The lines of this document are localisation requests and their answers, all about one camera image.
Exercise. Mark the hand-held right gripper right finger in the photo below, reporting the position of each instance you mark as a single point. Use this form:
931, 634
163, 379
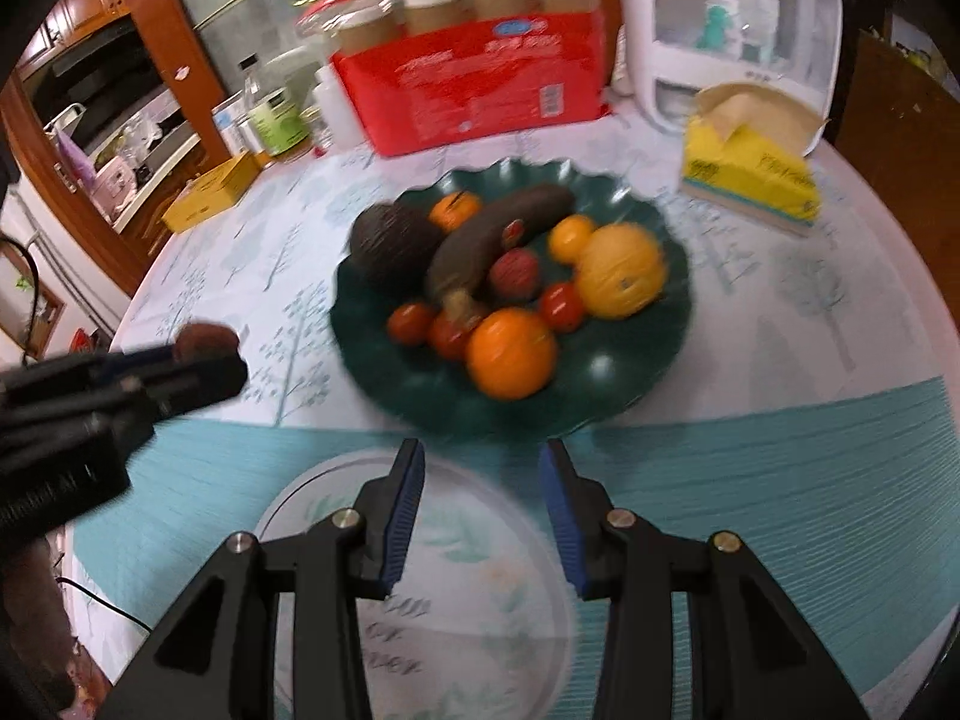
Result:
562, 517

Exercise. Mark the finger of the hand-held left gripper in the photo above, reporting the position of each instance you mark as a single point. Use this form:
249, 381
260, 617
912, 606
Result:
202, 382
90, 367

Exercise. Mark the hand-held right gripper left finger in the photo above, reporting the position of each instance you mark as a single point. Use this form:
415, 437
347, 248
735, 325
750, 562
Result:
401, 517

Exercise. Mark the small brown-red fruit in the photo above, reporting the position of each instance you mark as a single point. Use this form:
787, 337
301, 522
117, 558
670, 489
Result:
206, 337

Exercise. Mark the white floral plate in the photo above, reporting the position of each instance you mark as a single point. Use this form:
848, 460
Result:
465, 615

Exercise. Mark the dark green scalloped plate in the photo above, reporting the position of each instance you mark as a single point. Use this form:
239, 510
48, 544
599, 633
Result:
622, 375

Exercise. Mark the bright orange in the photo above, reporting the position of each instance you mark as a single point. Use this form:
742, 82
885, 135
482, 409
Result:
512, 356

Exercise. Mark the red cherry tomato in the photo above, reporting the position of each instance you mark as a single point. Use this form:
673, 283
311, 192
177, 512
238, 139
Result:
409, 322
446, 337
561, 306

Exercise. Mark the dark avocado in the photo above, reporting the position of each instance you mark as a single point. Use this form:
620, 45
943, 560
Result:
390, 244

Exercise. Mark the red lychee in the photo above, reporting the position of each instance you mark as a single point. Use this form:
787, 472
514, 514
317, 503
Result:
516, 274

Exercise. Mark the large yellow orange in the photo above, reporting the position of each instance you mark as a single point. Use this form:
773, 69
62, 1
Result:
619, 274

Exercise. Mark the small yellow-orange citrus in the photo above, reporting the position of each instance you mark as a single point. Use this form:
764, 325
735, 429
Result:
571, 238

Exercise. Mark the dark overripe banana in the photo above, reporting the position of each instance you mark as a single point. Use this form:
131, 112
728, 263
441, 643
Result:
480, 244

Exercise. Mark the small tangerine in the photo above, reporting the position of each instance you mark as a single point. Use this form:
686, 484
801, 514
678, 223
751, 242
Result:
454, 214

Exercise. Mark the small yellow carton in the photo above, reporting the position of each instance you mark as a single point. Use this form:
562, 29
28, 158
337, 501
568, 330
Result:
210, 191

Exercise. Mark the green label jar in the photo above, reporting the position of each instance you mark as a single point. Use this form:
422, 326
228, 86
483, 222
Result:
277, 124

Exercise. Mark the clear glass bottle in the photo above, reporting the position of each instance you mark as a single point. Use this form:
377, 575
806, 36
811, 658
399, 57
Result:
246, 101

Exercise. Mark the white plastic bottle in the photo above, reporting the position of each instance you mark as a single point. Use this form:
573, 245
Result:
334, 112

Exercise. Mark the wooden cabinet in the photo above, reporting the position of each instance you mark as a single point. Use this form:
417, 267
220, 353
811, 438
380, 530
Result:
180, 30

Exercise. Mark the yellow tissue box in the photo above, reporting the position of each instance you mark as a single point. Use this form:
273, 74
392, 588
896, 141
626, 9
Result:
750, 180

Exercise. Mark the red jar package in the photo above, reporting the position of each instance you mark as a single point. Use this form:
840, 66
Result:
465, 97

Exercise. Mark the white bottle sterilizer cabinet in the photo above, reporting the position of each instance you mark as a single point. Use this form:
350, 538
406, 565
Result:
637, 52

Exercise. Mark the teal baby bottle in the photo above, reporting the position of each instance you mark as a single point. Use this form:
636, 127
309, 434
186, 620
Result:
716, 26

